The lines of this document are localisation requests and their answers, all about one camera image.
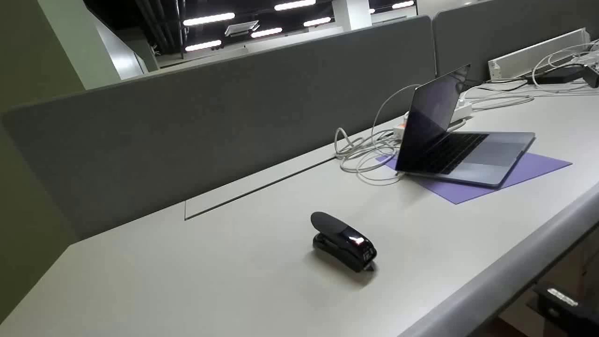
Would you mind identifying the black object under desk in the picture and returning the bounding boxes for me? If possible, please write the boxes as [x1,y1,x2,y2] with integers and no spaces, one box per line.
[538,287,599,337]

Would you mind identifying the grey laptop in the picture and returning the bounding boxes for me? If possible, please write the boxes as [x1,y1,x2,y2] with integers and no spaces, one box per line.
[395,68,536,188]

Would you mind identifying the purple paper sheet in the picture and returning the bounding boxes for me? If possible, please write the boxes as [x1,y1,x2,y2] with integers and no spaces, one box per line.
[403,154,571,205]

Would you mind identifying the white cables at back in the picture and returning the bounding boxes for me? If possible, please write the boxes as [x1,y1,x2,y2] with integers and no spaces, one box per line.
[465,42,599,113]

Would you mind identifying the black power adapter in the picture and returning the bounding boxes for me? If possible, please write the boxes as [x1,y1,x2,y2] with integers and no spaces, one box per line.
[532,66,584,85]

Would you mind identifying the white charger cable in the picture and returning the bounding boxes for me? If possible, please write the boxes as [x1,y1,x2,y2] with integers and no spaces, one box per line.
[332,83,423,188]

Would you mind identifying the grey desk divider panel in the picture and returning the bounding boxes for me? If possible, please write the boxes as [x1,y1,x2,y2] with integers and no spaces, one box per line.
[2,18,437,239]

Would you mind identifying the black stapler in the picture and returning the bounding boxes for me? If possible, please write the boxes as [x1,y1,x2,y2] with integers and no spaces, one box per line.
[311,212,377,274]

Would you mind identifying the white cable tray box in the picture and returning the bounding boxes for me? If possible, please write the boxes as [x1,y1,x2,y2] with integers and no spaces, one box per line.
[487,29,590,83]

